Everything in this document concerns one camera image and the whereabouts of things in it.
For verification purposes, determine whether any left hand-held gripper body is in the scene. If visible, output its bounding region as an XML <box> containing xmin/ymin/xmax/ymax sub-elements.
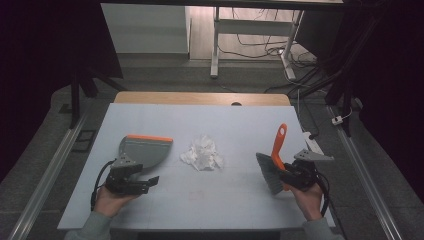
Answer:
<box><xmin>105</xmin><ymin>153</ymin><xmax>150</xmax><ymax>196</ymax></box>

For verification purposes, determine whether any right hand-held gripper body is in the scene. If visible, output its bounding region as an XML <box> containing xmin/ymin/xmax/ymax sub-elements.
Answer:
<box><xmin>280</xmin><ymin>148</ymin><xmax>335</xmax><ymax>193</ymax></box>

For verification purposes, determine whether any orange-handled grey brush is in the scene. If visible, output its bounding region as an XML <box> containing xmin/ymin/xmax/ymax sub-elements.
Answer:
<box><xmin>255</xmin><ymin>123</ymin><xmax>292</xmax><ymax>196</ymax></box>

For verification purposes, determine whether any grey dustpan with orange edge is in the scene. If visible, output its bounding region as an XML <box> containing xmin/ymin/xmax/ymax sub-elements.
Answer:
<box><xmin>117</xmin><ymin>134</ymin><xmax>174</xmax><ymax>170</ymax></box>

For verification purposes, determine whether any white tissue paper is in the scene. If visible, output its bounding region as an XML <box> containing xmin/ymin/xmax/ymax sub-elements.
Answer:
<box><xmin>179</xmin><ymin>134</ymin><xmax>225</xmax><ymax>172</ymax></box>

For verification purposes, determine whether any person's right hand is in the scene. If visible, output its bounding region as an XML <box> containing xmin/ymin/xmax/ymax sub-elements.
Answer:
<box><xmin>287</xmin><ymin>181</ymin><xmax>324</xmax><ymax>222</ymax></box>

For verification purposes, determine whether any person's left hand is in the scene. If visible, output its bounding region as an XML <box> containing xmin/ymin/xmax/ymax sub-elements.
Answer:
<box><xmin>94</xmin><ymin>184</ymin><xmax>141</xmax><ymax>218</ymax></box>

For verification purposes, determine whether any white power strip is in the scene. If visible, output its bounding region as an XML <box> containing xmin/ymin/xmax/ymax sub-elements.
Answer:
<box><xmin>302</xmin><ymin>131</ymin><xmax>325</xmax><ymax>156</ymax></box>

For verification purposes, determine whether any white board table cover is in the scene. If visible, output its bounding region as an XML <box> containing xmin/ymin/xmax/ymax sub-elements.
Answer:
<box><xmin>57</xmin><ymin>102</ymin><xmax>336</xmax><ymax>232</ymax></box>

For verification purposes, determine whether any black tripod stand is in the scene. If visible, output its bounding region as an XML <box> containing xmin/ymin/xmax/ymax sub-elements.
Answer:
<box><xmin>59</xmin><ymin>65</ymin><xmax>128</xmax><ymax>130</ymax></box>
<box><xmin>289</xmin><ymin>63</ymin><xmax>359</xmax><ymax>138</ymax></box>

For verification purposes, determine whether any wooden table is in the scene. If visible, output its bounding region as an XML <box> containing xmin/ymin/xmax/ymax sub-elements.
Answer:
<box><xmin>113</xmin><ymin>91</ymin><xmax>292</xmax><ymax>107</ymax></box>

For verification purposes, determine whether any white cabinet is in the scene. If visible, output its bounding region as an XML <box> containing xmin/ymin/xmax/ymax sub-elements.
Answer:
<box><xmin>100</xmin><ymin>3</ymin><xmax>192</xmax><ymax>55</ymax></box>

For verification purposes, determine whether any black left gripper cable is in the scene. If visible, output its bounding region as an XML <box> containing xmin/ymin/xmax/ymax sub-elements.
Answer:
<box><xmin>90</xmin><ymin>159</ymin><xmax>117</xmax><ymax>212</ymax></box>

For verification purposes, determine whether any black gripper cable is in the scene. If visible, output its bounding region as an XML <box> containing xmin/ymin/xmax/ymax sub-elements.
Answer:
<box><xmin>314</xmin><ymin>169</ymin><xmax>331</xmax><ymax>218</ymax></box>
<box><xmin>90</xmin><ymin>159</ymin><xmax>117</xmax><ymax>212</ymax></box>

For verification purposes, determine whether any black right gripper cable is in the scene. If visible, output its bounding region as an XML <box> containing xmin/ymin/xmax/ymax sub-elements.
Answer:
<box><xmin>314</xmin><ymin>169</ymin><xmax>331</xmax><ymax>218</ymax></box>

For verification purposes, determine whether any black floor frame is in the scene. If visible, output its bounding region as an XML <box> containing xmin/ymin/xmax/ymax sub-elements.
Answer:
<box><xmin>71</xmin><ymin>129</ymin><xmax>98</xmax><ymax>154</ymax></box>

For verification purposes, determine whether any aluminium rail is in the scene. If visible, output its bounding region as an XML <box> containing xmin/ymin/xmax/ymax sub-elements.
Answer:
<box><xmin>7</xmin><ymin>112</ymin><xmax>88</xmax><ymax>240</ymax></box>
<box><xmin>327</xmin><ymin>105</ymin><xmax>405</xmax><ymax>240</ymax></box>

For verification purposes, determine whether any tangle of black floor cables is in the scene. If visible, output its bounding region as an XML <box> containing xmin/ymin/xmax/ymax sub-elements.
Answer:
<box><xmin>218</xmin><ymin>8</ymin><xmax>321</xmax><ymax>96</ymax></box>

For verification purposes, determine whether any white desk frame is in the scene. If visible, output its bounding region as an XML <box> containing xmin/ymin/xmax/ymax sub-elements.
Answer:
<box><xmin>209</xmin><ymin>6</ymin><xmax>305</xmax><ymax>81</ymax></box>

